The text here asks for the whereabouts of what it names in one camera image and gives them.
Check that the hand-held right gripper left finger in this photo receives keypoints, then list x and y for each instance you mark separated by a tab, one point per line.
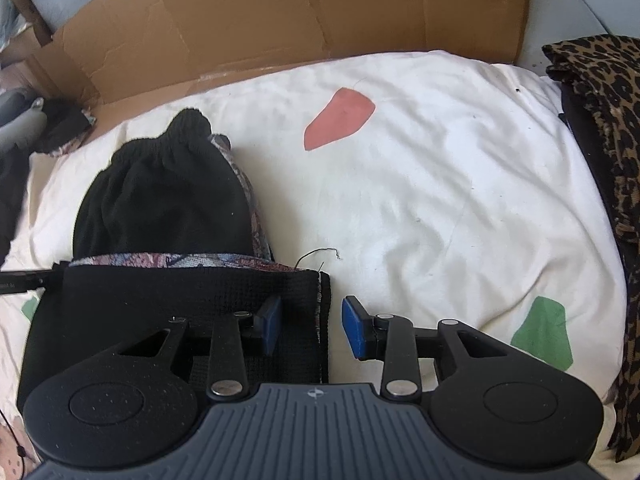
272	322

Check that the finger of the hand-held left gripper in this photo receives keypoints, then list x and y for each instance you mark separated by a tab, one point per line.
25	281

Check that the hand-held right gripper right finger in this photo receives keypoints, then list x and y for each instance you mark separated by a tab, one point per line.
356	327

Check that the black knit bear print jacket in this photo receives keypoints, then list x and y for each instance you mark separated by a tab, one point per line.
160	200

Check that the black loose thread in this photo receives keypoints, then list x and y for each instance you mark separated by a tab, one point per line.
320	251

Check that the white printed bed sheet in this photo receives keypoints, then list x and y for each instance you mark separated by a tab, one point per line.
425	185

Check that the grey neck pillow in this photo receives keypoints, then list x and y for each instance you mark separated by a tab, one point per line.
17	120

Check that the black folded garment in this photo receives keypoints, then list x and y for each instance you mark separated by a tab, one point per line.
587	150

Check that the flattened cardboard box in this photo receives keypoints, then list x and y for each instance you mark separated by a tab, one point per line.
250	25

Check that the leopard print cloth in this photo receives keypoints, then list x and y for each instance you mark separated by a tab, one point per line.
615	110

